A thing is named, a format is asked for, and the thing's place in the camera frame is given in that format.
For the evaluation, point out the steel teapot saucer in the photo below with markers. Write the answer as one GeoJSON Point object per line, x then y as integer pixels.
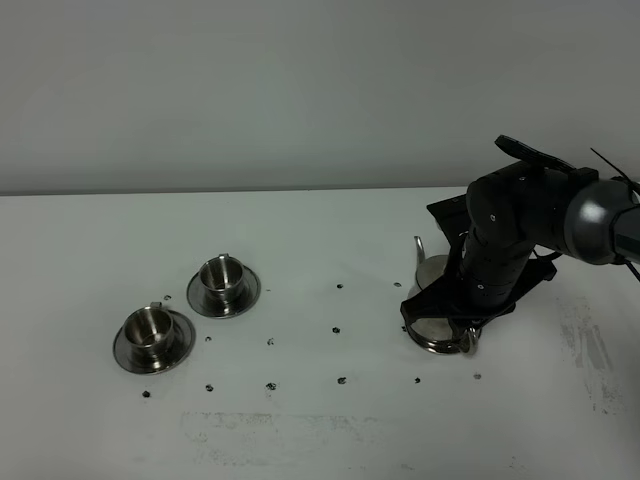
{"type": "Point", "coordinates": [438, 336]}

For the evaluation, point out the far steel teacup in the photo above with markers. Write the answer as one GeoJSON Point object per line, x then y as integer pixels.
{"type": "Point", "coordinates": [222, 278]}

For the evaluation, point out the near steel saucer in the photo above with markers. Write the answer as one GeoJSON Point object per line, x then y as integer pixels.
{"type": "Point", "coordinates": [184, 340]}

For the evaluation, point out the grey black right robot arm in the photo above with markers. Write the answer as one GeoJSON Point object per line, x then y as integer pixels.
{"type": "Point", "coordinates": [508, 227]}

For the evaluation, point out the steel teacup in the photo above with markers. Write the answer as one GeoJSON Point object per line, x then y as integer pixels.
{"type": "Point", "coordinates": [149, 332]}
{"type": "Point", "coordinates": [222, 278]}

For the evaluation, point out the near steel teacup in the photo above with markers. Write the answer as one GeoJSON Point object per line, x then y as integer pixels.
{"type": "Point", "coordinates": [149, 332]}

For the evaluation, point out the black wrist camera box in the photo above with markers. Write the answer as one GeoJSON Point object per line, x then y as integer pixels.
{"type": "Point", "coordinates": [451, 216]}

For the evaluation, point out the far steel saucer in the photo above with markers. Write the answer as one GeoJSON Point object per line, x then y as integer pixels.
{"type": "Point", "coordinates": [211, 307]}

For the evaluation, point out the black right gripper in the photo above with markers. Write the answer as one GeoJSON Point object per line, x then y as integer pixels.
{"type": "Point", "coordinates": [487, 279]}

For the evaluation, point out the stainless steel teapot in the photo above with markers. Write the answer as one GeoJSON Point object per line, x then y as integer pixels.
{"type": "Point", "coordinates": [428, 269]}

